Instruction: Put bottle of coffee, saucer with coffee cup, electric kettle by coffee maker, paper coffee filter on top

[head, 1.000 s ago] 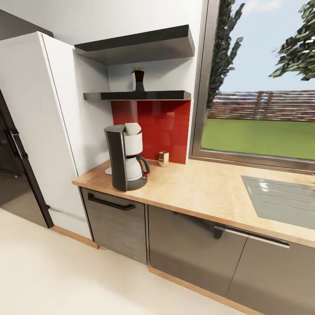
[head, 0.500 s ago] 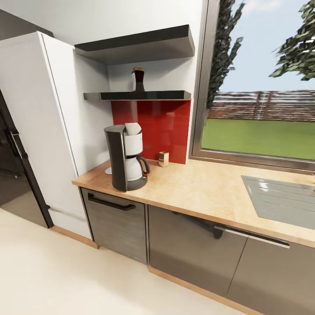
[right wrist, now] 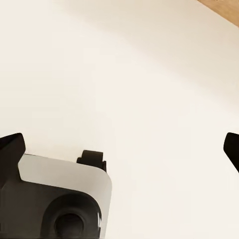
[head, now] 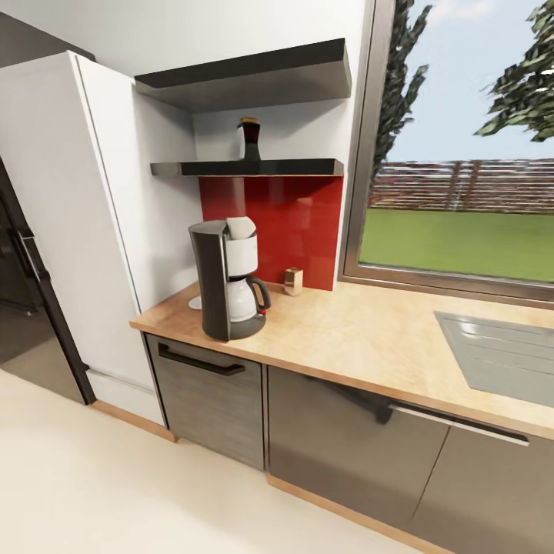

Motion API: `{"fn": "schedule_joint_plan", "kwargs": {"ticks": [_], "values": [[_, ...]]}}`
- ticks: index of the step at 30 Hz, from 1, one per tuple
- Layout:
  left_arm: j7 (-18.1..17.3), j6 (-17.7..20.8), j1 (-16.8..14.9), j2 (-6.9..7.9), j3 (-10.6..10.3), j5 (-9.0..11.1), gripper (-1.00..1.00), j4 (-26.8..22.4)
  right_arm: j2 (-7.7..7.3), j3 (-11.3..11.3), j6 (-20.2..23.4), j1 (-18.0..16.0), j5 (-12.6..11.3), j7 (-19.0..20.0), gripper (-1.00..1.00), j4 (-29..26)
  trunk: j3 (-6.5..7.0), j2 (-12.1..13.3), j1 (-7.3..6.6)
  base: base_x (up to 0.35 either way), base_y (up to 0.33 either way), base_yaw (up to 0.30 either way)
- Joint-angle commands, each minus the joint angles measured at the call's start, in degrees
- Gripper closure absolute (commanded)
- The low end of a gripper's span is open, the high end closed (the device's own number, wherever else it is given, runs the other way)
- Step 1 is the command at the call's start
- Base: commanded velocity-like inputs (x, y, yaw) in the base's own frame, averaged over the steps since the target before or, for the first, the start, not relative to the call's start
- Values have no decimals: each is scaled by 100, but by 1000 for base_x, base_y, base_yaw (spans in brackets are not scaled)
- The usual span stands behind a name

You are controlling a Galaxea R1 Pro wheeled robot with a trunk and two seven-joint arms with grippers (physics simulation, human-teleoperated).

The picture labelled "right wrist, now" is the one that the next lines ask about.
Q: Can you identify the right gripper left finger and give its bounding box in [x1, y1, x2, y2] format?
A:
[0, 133, 26, 192]

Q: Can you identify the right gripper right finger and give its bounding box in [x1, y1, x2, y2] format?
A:
[223, 132, 239, 173]

